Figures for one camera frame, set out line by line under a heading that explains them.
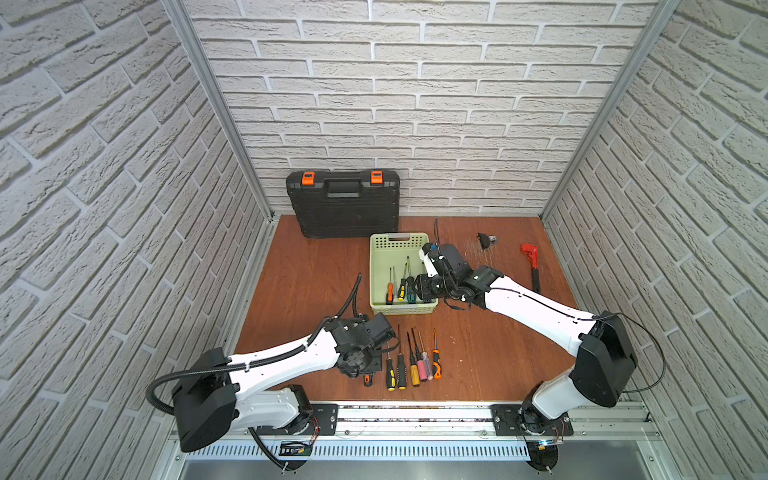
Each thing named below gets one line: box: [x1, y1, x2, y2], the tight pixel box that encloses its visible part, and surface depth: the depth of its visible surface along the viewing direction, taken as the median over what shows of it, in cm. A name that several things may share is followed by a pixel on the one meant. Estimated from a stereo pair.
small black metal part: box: [476, 232, 490, 249], surface depth 112 cm
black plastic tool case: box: [286, 169, 400, 239], surface depth 96 cm
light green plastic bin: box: [369, 233, 439, 316], surface depth 104 cm
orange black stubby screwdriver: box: [432, 327, 443, 380], surface depth 83 cm
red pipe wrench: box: [521, 243, 540, 293], surface depth 108 cm
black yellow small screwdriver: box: [386, 352, 396, 392], surface depth 81 cm
